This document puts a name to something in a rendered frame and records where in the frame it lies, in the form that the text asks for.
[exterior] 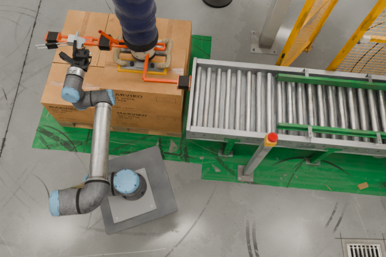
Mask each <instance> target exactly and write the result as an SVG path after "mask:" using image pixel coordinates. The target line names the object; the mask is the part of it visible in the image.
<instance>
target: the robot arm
mask: <svg viewBox="0 0 386 257"><path fill-rule="evenodd" d="M85 42H86V39H85V38H82V37H79V31H77V32H76V34H75V38H74V43H73V52H72V58H70V57H69V56H68V55H67V54H66V53H64V52H62V51H61V52H60V53H59V57H60V58H61V59H62V60H64V61H66V62H67V63H69V64H70V65H71V66H70V67H69V68H68V69H67V73H66V76H65V81H64V84H63V89H62V90H61V97H62V99H64V100H65V101H67V102H70V103H72V105H73V106H74V107H75V108H76V109H78V110H86V109H87V108H89V107H95V113H94V125H93V132H92V144H91V156H90V168H89V174H88V175H86V176H85V177H84V180H83V183H81V184H78V185H75V186H73V187H70V188H67V189H62V190H53V191H52V192H51V194H50V197H49V210H50V213H51V215H52V216H58V217H59V216H67V215H80V214H86V213H90V212H92V211H93V210H95V209H97V207H99V206H100V205H101V203H103V202H104V200H105V198H106V197H107V196H120V195H121V196H122V197H123V198H125V199H127V200H129V201H135V200H138V199H140V198H141V197H142V196H143V195H144V194H145V192H146V188H147V184H146V180H145V178H144V177H143V176H142V175H140V174H138V173H136V172H134V171H133V170H130V169H122V170H120V171H118V172H107V169H108V159H109V140H110V122H111V109H112V106H113V105H115V96H114V92H113V90H112V89H101V90H93V91H83V89H82V85H83V80H84V76H85V72H87V71H88V66H89V64H90V63H91V60H90V62H89V59H90V58H91V59H92V56H89V55H90V54H91V52H90V51H89V49H86V47H84V48H82V49H80V48H81V47H82V44H83V43H85Z"/></svg>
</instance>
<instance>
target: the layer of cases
mask: <svg viewBox="0 0 386 257"><path fill-rule="evenodd" d="M156 27H157V30H158V34H159V39H165V38H168V39H169V38H170V39H171V40H172V41H173V48H172V49H182V50H186V51H187V54H186V76H188V66H189V60H190V50H191V32H192V21H185V20H172V19H165V18H156ZM98 30H101V31H103V32H104V33H106V34H110V35H111V36H112V37H113V39H117V38H118V36H121V35H122V26H121V25H120V22H119V19H118V18H117V16H116V15H115V14H110V15H109V13H96V12H89V11H77V10H68V13H67V16H66V19H65V23H64V26H63V30H62V33H61V35H66V36H68V35H69V34H71V35H75V34H76V32H77V31H79V36H81V37H85V36H93V37H96V38H99V35H101V34H100V33H98ZM84 47H86V49H89V51H90V52H91V54H90V55H89V56H92V59H91V63H90V64H89V66H88V71H87V72H85V76H84V80H83V85H82V89H83V91H93V90H100V85H101V80H102V75H103V70H104V67H105V62H106V57H107V53H108V51H107V50H100V49H99V48H98V46H85V45H84ZM84 47H81V48H80V49H82V48H84ZM61 51H62V52H64V53H66V54H67V55H68V56H69V57H70V58H72V52H73V46H69V45H68V46H59V47H58V48H57V49H56V53H55V56H54V59H53V63H52V66H51V69H50V72H49V75H48V79H47V82H46V85H45V88H44V92H43V95H42V98H41V102H40V103H41V104H42V105H43V106H44V107H45V108H46V109H47V110H48V112H49V113H50V114H51V115H52V116H53V117H54V118H55V119H56V120H60V121H66V122H79V123H91V124H94V113H95V107H89V108H87V109H86V110H78V109H76V108H75V107H74V106H73V105H72V103H70V102H67V101H65V100H64V99H62V97H61V90H62V89H63V84H64V81H65V76H66V73H67V69H68V68H69V67H70V66H71V65H70V64H69V63H67V62H66V61H64V60H62V59H61V58H60V57H59V53H60V52H61ZM185 98H186V89H185V90H184V98H183V108H182V116H168V115H156V114H144V113H137V112H125V111H111V122H110V125H111V126H122V127H134V128H141V129H152V130H164V131H177V132H181V131H182V124H183V114H184V104H185Z"/></svg>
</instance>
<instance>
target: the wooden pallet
mask: <svg viewBox="0 0 386 257"><path fill-rule="evenodd" d="M57 122H58V123H59V124H60V125H61V126H64V127H77V128H83V129H93V125H94V124H91V123H79V122H66V121H60V120H57ZM110 131H119V132H126V133H138V134H150V135H162V136H169V137H182V131H183V125H182V131H181V132H177V131H164V130H152V129H145V128H134V127H122V126H110Z"/></svg>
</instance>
